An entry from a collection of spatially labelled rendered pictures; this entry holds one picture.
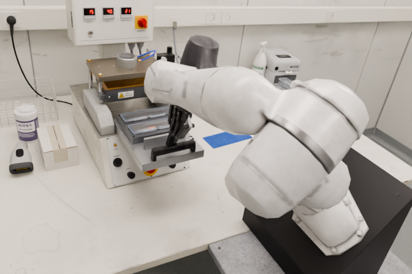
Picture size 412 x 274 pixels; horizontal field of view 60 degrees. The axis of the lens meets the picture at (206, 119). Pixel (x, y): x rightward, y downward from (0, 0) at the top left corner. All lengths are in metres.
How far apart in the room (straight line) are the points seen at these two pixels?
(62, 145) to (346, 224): 1.02
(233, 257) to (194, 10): 1.34
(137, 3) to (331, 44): 1.66
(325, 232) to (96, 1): 1.12
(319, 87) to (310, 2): 2.06
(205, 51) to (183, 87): 0.23
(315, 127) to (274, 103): 0.07
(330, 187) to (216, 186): 0.87
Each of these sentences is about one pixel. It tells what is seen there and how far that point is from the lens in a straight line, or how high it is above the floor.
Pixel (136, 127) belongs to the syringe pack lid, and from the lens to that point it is 1.23.
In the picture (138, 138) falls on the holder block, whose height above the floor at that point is 0.99.
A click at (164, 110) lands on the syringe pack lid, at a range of 1.35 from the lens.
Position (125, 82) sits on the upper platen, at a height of 1.06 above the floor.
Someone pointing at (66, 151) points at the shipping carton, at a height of 0.82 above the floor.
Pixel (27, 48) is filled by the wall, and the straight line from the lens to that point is 1.96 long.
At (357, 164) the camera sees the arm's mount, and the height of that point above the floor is 1.06.
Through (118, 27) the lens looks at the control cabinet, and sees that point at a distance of 1.54.
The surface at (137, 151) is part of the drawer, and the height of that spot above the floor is 0.97.
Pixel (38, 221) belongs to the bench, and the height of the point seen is 0.75.
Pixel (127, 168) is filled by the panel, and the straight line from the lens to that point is 1.37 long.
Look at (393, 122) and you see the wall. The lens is 3.62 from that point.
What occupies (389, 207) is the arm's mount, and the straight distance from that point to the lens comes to 1.08.
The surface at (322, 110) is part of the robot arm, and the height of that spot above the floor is 1.44.
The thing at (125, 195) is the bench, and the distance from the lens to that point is 1.34.
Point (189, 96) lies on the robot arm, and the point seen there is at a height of 1.37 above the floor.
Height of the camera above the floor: 1.64
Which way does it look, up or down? 29 degrees down
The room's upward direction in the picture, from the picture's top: 7 degrees clockwise
